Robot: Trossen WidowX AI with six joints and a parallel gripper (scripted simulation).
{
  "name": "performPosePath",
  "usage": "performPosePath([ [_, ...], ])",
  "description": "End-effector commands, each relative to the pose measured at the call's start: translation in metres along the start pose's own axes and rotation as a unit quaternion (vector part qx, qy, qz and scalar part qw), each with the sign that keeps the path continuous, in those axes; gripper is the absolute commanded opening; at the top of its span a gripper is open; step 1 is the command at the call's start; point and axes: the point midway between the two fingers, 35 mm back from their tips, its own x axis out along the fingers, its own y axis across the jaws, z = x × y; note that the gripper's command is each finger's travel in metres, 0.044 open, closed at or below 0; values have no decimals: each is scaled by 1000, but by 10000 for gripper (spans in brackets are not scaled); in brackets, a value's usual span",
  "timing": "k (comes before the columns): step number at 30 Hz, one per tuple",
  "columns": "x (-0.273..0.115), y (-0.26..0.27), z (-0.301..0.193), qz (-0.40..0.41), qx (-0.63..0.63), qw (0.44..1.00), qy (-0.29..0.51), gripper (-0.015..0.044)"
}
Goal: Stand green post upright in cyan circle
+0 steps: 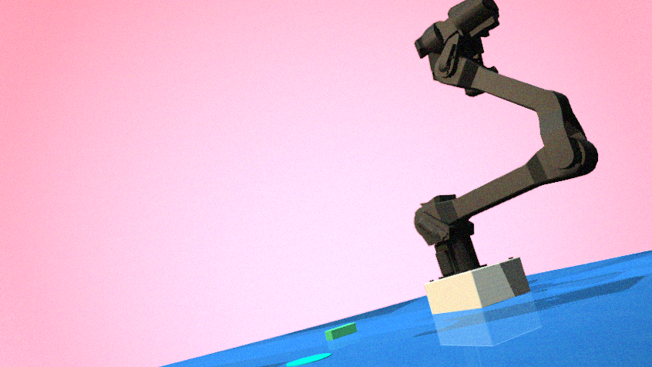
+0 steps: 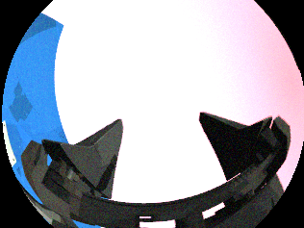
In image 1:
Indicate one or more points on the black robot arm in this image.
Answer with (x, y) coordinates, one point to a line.
(444, 220)

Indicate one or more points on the cyan flat circle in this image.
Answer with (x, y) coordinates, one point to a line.
(309, 359)

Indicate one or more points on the green rectangular block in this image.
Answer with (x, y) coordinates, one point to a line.
(341, 331)

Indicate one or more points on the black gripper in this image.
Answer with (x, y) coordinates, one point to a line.
(462, 52)

